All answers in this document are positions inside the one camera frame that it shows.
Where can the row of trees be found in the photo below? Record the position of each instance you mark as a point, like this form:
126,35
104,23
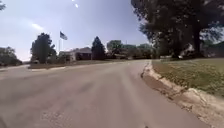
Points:
115,46

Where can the dark conifer tree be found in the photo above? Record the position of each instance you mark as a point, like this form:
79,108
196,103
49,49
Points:
98,50

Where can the low house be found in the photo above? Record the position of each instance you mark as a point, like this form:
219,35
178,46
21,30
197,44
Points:
81,53

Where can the grass island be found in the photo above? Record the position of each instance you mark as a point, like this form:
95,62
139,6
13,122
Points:
76,62

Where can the grey asphalt road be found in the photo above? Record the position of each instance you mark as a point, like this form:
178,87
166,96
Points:
93,96

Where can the flag on pole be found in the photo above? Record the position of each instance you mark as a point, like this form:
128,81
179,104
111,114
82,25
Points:
63,35

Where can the dark round tree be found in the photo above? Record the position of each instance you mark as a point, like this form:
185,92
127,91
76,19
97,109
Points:
42,48

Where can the grass verge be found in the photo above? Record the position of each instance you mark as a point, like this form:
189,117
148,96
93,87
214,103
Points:
196,74

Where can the large dark tree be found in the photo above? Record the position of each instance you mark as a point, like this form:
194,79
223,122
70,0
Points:
196,36

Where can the pale concrete kerb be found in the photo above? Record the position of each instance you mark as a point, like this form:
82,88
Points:
200,103

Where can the clump of trees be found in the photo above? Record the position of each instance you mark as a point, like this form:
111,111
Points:
7,56

